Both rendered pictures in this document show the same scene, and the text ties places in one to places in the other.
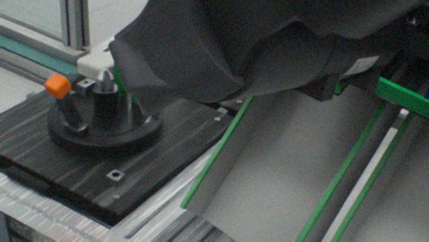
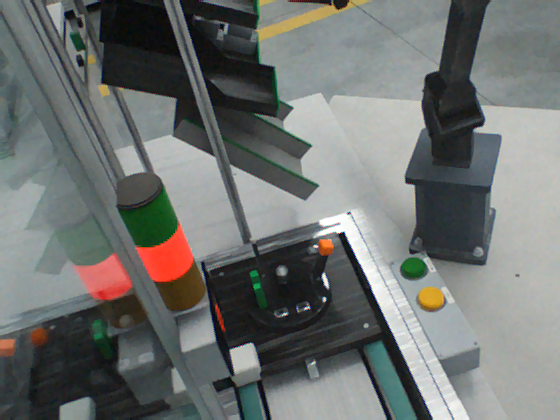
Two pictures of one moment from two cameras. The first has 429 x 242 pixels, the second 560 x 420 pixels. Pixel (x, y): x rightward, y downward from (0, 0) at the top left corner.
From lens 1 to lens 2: 1.33 m
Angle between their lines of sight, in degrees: 88
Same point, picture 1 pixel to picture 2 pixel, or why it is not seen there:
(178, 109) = (233, 293)
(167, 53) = not seen: outside the picture
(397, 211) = not seen: hidden behind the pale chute
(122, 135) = (294, 267)
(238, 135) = (273, 170)
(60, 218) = (363, 247)
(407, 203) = not seen: hidden behind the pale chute
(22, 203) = (374, 271)
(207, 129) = (236, 268)
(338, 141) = (243, 139)
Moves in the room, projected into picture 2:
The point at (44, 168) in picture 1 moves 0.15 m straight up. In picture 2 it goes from (351, 276) to (340, 213)
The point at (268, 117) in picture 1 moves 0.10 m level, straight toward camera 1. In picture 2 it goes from (250, 169) to (291, 142)
